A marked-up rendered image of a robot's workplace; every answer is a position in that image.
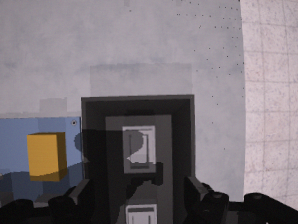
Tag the brass-yellow rectangular block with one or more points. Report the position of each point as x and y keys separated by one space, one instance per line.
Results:
x=47 y=156

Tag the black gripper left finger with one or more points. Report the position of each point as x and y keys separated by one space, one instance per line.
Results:
x=22 y=211

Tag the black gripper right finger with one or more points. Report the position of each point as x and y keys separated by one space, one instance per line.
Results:
x=215 y=207

